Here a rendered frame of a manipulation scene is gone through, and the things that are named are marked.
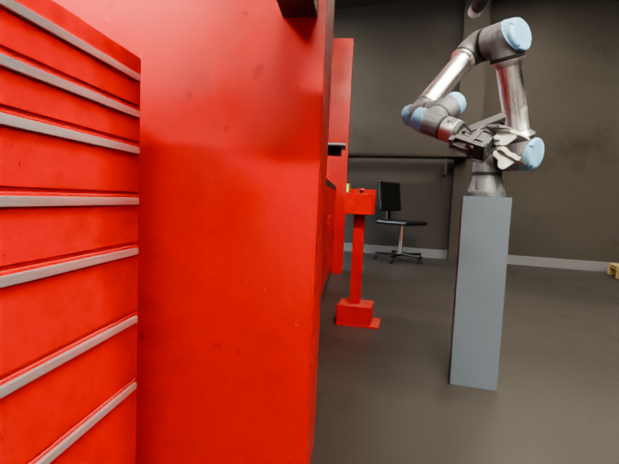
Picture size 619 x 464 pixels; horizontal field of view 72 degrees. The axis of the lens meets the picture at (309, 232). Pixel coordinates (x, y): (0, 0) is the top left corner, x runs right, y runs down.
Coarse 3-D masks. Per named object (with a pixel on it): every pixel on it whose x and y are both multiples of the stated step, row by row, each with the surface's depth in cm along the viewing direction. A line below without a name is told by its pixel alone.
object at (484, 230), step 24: (480, 216) 167; (504, 216) 165; (480, 240) 168; (504, 240) 165; (456, 264) 186; (480, 264) 168; (504, 264) 166; (456, 288) 172; (480, 288) 169; (504, 288) 166; (456, 312) 172; (480, 312) 169; (456, 336) 173; (480, 336) 170; (456, 360) 173; (480, 360) 170; (456, 384) 174; (480, 384) 171
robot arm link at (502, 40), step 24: (504, 24) 145; (480, 48) 153; (504, 48) 146; (528, 48) 146; (504, 72) 151; (504, 96) 154; (528, 120) 155; (528, 144) 154; (504, 168) 165; (528, 168) 158
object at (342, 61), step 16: (336, 48) 411; (352, 48) 409; (336, 64) 412; (352, 64) 411; (336, 80) 413; (336, 96) 414; (336, 112) 415; (336, 128) 416; (336, 160) 418; (336, 176) 420; (336, 192) 421; (336, 208) 422; (336, 224) 423; (336, 240) 424; (336, 256) 425; (336, 272) 426
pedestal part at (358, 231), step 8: (360, 216) 250; (360, 224) 251; (360, 232) 251; (360, 240) 251; (360, 248) 252; (352, 256) 253; (360, 256) 252; (352, 264) 253; (360, 264) 252; (352, 272) 254; (360, 272) 252; (352, 280) 254; (360, 280) 253; (352, 288) 254; (360, 288) 255; (352, 296) 255; (360, 296) 258
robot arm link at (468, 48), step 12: (468, 48) 155; (456, 60) 154; (468, 60) 155; (480, 60) 157; (444, 72) 152; (456, 72) 152; (432, 84) 150; (444, 84) 149; (456, 84) 154; (420, 96) 150; (432, 96) 147; (444, 96) 150; (408, 108) 148; (408, 120) 149
